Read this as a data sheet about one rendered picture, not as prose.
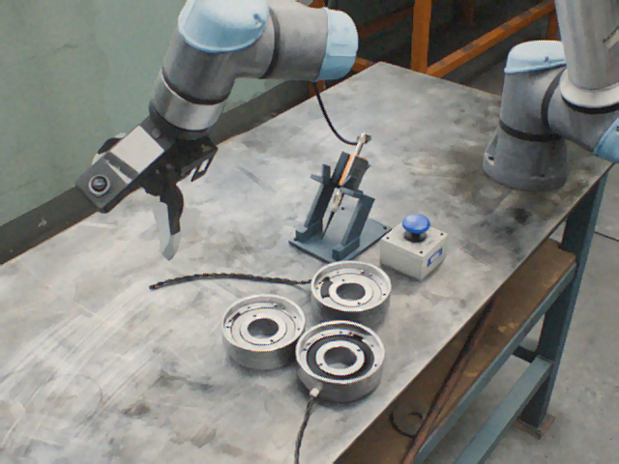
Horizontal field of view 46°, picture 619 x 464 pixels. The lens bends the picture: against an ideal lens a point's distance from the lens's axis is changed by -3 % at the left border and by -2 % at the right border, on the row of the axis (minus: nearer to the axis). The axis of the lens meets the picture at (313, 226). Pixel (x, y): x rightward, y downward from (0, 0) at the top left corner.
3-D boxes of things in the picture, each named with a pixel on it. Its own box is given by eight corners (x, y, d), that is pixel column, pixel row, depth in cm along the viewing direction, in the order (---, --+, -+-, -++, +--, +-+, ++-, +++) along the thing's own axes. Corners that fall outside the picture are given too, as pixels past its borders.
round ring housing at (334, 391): (326, 333, 96) (326, 309, 94) (397, 364, 92) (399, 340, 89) (280, 384, 89) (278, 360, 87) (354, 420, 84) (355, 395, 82)
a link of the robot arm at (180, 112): (194, 116, 72) (141, 61, 74) (181, 145, 76) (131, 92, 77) (245, 91, 78) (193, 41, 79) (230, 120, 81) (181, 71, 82)
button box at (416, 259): (421, 282, 105) (424, 254, 102) (379, 263, 109) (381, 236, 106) (450, 255, 110) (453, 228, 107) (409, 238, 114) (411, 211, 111)
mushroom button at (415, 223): (418, 259, 105) (421, 230, 103) (395, 248, 107) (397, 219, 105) (432, 246, 108) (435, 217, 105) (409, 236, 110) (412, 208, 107)
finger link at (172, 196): (190, 233, 86) (178, 164, 82) (180, 239, 85) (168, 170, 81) (162, 223, 89) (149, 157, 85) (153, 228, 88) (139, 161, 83)
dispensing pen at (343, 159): (307, 233, 109) (349, 127, 108) (322, 237, 113) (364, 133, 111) (317, 239, 108) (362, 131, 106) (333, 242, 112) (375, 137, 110)
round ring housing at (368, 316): (404, 304, 101) (406, 280, 99) (359, 345, 95) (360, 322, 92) (342, 274, 107) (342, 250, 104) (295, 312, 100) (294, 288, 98)
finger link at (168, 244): (212, 248, 92) (202, 182, 88) (179, 271, 88) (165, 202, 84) (194, 242, 94) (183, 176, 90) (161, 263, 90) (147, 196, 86)
